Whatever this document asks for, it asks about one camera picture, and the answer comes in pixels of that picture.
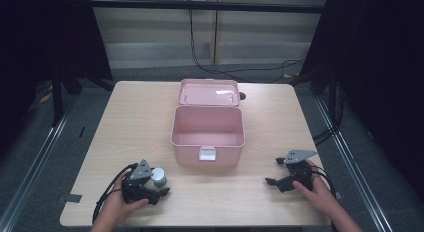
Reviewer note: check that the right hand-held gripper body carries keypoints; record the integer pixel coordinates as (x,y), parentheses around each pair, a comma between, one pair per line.
(300,175)

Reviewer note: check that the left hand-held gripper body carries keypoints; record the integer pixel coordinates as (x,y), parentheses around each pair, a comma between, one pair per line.
(140,188)

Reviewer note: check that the small jar with white lid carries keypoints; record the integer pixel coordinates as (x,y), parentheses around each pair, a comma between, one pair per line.
(159,176)

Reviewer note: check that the pink plastic storage box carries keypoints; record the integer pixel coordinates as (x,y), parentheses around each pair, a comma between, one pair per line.
(190,158)

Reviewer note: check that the person's right hand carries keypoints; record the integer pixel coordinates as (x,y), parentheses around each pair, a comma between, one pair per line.
(320,192)

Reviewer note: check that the person's left hand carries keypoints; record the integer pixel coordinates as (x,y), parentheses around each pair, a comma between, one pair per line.
(113,205)

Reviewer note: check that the grey tape strip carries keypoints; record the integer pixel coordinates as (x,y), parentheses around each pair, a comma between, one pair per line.
(72,198)

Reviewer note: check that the black floor tape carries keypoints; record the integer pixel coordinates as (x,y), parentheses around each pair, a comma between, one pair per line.
(81,132)

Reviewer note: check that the black metal stand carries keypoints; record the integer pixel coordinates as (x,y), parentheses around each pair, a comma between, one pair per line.
(57,98)
(332,92)

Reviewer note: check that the yellow floor tape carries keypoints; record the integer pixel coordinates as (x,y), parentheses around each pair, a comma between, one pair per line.
(45,98)

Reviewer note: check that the black curtain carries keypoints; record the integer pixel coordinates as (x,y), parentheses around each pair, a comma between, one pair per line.
(383,58)
(40,42)

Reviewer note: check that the black horizontal bar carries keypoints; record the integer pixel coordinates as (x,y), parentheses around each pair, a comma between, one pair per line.
(150,4)

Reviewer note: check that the metal floor rail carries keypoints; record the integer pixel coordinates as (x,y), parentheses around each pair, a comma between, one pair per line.
(356,175)
(30,178)

